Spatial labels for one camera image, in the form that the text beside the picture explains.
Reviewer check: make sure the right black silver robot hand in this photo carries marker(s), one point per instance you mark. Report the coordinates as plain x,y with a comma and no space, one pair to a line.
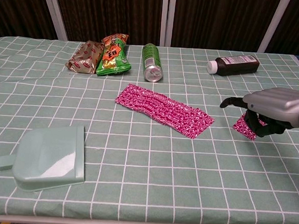
274,104

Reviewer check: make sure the small pink patterned packet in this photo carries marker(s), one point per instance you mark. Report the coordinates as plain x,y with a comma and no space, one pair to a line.
240,127

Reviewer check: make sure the brown bottle white cap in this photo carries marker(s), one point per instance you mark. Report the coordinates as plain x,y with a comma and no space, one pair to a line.
234,65

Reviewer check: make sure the pink patterned pouch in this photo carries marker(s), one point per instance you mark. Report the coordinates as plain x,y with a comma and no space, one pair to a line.
162,110

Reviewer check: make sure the green drink can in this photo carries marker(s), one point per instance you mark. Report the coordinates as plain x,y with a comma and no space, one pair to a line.
152,62

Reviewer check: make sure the green checked tablecloth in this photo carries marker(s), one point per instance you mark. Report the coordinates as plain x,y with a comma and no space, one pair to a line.
147,155

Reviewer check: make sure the green orange snack bag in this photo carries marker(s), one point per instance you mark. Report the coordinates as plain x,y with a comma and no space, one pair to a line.
113,56

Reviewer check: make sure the brown silver snack bag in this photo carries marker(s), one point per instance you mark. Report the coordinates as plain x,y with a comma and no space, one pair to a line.
85,57

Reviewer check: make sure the mint green plastic dustpan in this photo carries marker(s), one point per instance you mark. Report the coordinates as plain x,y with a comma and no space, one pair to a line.
50,159

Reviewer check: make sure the white partition frame post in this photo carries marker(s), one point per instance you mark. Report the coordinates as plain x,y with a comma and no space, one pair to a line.
168,19
272,25
55,12

